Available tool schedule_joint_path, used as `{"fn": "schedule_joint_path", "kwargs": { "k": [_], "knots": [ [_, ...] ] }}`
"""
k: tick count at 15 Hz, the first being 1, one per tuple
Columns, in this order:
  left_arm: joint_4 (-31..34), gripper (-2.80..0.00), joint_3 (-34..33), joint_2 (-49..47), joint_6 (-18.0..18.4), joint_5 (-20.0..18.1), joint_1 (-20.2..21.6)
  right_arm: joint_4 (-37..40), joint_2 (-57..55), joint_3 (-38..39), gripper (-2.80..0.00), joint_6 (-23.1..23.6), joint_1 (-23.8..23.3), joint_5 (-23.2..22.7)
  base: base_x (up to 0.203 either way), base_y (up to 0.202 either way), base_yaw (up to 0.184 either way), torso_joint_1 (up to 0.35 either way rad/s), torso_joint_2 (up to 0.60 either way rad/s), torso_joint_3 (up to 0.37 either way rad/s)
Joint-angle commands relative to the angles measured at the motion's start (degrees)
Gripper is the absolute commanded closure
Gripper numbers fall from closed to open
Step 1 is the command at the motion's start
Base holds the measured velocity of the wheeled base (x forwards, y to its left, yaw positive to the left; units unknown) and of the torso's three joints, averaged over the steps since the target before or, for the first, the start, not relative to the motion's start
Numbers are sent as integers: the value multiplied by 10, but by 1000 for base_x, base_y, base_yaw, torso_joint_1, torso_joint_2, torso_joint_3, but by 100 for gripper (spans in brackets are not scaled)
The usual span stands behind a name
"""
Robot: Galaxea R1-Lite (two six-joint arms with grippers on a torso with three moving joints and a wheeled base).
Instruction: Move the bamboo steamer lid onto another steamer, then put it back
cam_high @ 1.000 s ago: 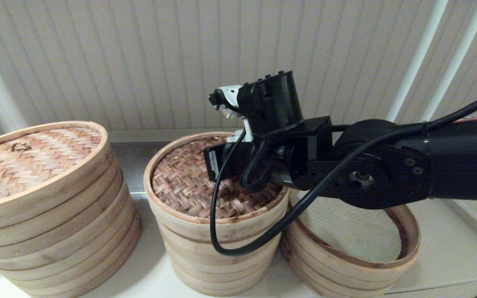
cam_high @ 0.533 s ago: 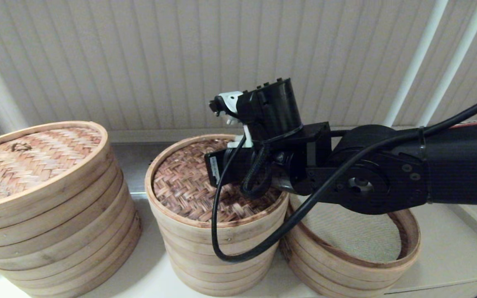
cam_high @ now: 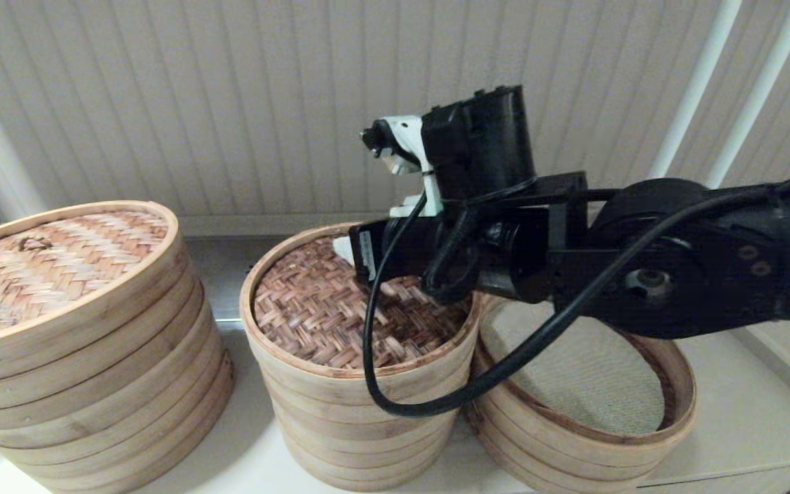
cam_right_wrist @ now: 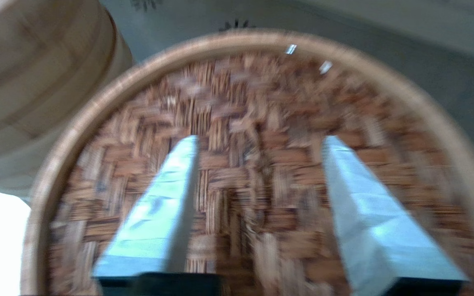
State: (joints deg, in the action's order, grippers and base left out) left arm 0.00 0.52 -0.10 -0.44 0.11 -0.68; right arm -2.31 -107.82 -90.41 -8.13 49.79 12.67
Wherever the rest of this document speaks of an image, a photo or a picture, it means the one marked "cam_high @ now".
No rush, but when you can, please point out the grey cloth steamer liner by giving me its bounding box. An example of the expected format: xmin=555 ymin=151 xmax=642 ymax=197
xmin=481 ymin=299 xmax=667 ymax=435

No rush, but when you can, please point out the dark woven bamboo steamer lid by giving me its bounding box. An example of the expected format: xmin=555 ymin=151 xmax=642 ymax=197
xmin=239 ymin=221 xmax=482 ymax=402

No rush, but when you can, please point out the large light woven steamer lid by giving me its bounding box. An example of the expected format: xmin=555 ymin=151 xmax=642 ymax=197
xmin=0 ymin=201 xmax=187 ymax=386

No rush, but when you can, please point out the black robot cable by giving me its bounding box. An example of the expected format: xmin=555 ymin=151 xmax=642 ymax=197
xmin=362 ymin=161 xmax=790 ymax=418

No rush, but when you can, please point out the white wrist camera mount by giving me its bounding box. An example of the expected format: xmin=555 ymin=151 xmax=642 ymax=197
xmin=361 ymin=115 xmax=444 ymax=217

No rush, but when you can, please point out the white metal pole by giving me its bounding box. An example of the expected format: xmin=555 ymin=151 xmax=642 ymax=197
xmin=707 ymin=0 xmax=790 ymax=189
xmin=649 ymin=0 xmax=742 ymax=180

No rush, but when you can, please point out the large light bamboo steamer stack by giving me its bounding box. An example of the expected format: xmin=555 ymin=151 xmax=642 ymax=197
xmin=0 ymin=261 xmax=236 ymax=494

